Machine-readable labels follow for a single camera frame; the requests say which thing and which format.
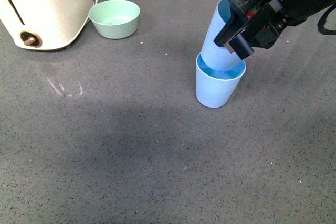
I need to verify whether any cream toaster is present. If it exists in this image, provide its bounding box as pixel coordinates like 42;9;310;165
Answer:
1;0;94;50

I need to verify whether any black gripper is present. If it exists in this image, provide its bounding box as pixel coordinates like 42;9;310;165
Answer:
213;0;292;61

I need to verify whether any blue cup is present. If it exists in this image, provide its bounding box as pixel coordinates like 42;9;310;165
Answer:
201;0;241;71
195;54;246;108

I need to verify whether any green bowl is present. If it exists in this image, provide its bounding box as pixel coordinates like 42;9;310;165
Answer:
89;0;140;39

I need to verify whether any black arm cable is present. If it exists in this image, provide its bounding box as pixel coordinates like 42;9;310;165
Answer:
317;5;336;36

